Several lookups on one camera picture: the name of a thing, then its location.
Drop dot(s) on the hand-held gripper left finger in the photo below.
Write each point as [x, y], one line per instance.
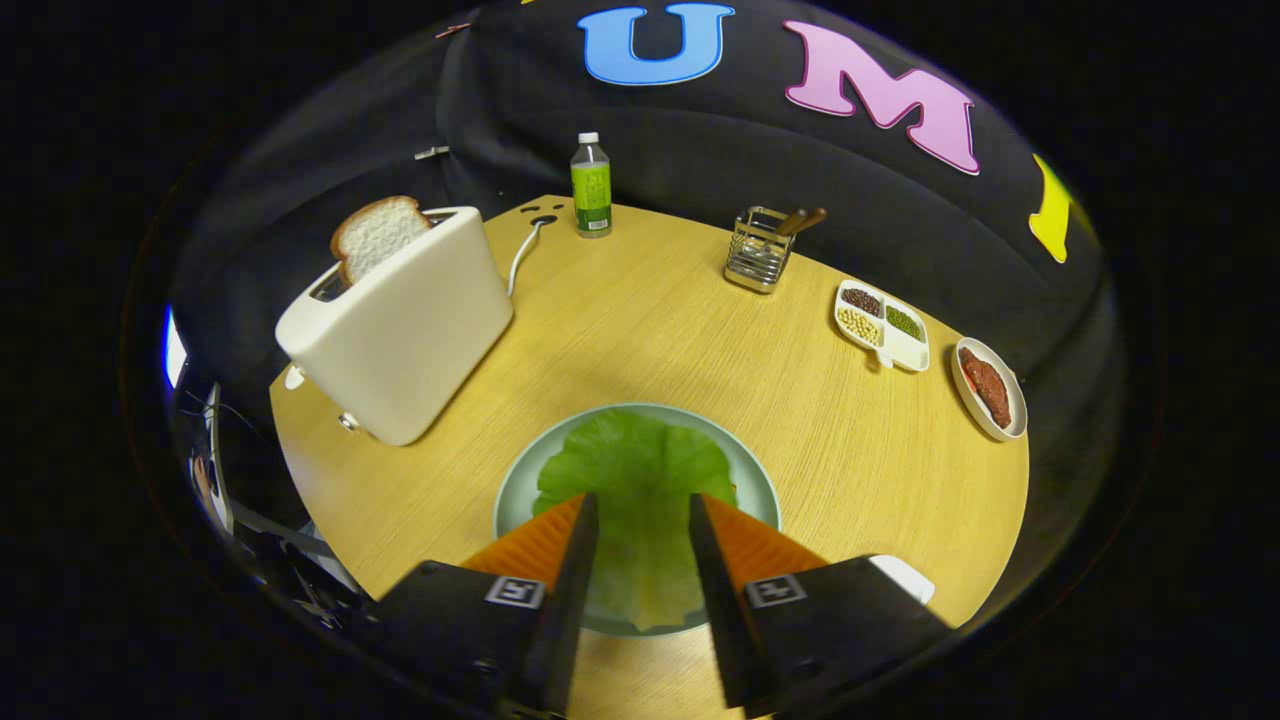
[570, 600]

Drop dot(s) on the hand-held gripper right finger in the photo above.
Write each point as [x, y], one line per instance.
[715, 600]

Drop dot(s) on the green lettuce leaf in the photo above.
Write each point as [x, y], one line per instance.
[640, 480]

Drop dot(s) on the white bread slice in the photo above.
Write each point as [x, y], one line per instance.
[378, 235]

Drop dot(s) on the pale green plate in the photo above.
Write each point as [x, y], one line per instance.
[525, 490]

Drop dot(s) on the small white dish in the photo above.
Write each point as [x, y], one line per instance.
[905, 578]

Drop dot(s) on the yellow soybeans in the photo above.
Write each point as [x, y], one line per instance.
[860, 325]

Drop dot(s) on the white toaster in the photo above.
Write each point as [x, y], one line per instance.
[410, 330]

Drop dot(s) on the white divided dish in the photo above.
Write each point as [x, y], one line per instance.
[905, 350]

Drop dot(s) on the dark red beans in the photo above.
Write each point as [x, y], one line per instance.
[861, 300]

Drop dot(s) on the green mung beans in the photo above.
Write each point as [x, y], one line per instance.
[903, 321]

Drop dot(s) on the red meat slice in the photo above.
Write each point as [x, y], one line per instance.
[985, 385]

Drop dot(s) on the round white plate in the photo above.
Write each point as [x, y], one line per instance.
[1010, 410]

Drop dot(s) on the green label drink bottle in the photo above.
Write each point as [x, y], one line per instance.
[591, 190]

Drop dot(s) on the black backdrop cloth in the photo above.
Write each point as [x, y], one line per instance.
[780, 180]

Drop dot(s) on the silver clip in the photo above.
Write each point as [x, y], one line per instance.
[432, 152]

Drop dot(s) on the pink clip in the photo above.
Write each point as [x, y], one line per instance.
[452, 30]

